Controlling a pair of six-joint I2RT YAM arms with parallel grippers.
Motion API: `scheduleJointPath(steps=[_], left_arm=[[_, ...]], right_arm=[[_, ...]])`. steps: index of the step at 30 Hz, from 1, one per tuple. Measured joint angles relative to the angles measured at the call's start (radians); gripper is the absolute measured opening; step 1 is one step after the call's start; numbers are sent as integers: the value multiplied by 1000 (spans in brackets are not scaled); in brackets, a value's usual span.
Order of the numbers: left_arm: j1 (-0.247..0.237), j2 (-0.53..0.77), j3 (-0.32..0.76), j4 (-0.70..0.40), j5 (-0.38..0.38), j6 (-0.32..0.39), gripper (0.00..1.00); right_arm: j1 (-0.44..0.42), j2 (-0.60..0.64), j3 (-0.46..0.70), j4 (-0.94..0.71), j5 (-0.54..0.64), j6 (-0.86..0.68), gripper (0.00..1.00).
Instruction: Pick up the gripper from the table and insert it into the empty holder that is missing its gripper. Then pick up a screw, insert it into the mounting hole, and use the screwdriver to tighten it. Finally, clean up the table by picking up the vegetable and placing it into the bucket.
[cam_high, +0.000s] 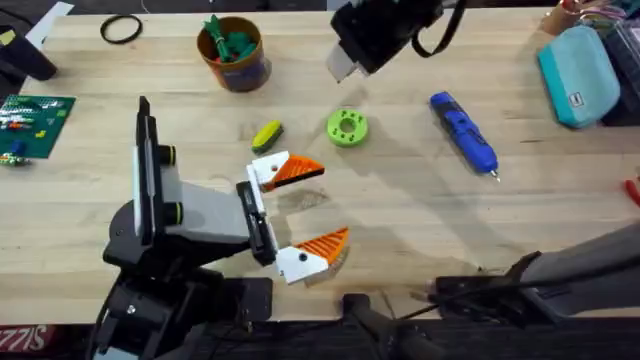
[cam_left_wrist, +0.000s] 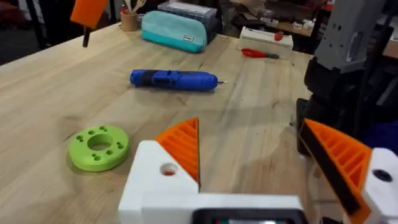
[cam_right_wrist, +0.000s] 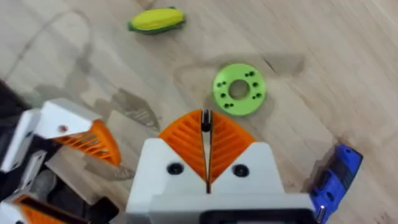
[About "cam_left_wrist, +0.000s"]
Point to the white orange left gripper right finger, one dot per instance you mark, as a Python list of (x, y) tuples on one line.
[(345, 155)]

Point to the white orange left gripper left finger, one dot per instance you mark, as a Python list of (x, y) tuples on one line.
[(149, 174)]

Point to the blue electric screwdriver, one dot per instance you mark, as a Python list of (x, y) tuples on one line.
[(183, 81)]

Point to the green disc with holes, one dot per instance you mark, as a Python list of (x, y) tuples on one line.
[(81, 155)]

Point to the small red knob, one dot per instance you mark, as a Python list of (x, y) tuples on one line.
[(278, 35)]

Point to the white oblong box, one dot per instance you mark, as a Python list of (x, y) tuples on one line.
[(261, 42)]

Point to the teal zip bag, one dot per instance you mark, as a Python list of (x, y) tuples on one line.
[(171, 31)]

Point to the cluttered side table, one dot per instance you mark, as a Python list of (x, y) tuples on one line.
[(280, 18)]

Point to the wooden cup with utensils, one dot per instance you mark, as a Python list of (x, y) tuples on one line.
[(129, 21)]

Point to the grey flat box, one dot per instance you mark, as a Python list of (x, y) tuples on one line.
[(192, 9)]

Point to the orange board on black post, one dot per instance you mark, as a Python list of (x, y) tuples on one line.
[(88, 11)]

